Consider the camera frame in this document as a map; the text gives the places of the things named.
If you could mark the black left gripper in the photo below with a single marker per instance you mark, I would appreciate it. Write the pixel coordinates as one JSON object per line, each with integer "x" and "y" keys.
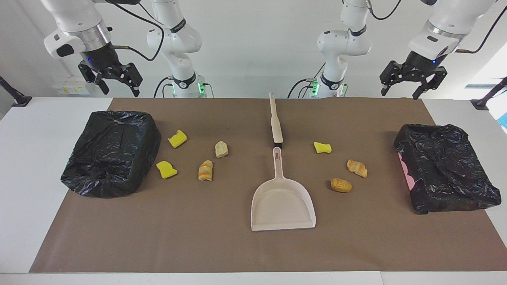
{"x": 424, "y": 65}

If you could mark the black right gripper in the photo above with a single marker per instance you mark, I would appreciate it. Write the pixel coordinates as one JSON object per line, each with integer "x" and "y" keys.
{"x": 103, "y": 59}

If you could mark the yellow sponge piece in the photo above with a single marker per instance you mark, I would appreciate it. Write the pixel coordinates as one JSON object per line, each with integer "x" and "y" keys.
{"x": 166, "y": 170}
{"x": 177, "y": 139}

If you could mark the golden croissant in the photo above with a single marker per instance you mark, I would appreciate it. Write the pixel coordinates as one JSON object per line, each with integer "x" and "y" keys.
{"x": 357, "y": 168}

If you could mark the yellow sponge green backing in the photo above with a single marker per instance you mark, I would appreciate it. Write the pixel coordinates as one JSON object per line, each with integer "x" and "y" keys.
{"x": 322, "y": 148}

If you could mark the pale dumpling shaped bread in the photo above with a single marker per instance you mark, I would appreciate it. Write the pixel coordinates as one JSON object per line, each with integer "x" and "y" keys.
{"x": 221, "y": 149}

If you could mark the brown bread roll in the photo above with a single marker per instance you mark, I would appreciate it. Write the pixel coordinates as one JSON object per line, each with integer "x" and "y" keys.
{"x": 341, "y": 185}

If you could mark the striped croissant bread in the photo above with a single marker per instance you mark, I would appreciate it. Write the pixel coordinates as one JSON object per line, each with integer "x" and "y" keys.
{"x": 205, "y": 171}

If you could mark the beige hand brush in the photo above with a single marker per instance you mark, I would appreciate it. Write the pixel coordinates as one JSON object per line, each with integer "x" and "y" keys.
{"x": 276, "y": 126}

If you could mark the beige plastic dustpan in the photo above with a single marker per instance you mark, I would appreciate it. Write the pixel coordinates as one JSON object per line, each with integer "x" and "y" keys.
{"x": 283, "y": 206}

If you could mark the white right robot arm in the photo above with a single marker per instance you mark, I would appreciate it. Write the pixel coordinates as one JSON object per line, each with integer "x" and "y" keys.
{"x": 174, "y": 43}

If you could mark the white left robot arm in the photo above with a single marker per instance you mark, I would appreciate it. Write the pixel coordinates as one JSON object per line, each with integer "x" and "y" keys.
{"x": 340, "y": 43}

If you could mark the black bag lined pink bin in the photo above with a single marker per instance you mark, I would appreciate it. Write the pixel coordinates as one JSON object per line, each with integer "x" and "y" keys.
{"x": 443, "y": 166}

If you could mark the blue object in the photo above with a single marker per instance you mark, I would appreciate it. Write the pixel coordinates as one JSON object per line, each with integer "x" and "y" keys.
{"x": 504, "y": 120}

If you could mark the brown table mat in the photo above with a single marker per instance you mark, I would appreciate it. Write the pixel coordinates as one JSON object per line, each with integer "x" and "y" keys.
{"x": 237, "y": 245}

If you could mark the white wall socket box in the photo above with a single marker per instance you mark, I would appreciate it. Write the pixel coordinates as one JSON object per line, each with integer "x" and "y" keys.
{"x": 71, "y": 85}

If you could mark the black camera stand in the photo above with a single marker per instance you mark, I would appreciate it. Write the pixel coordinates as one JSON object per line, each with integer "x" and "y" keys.
{"x": 485, "y": 101}
{"x": 18, "y": 99}

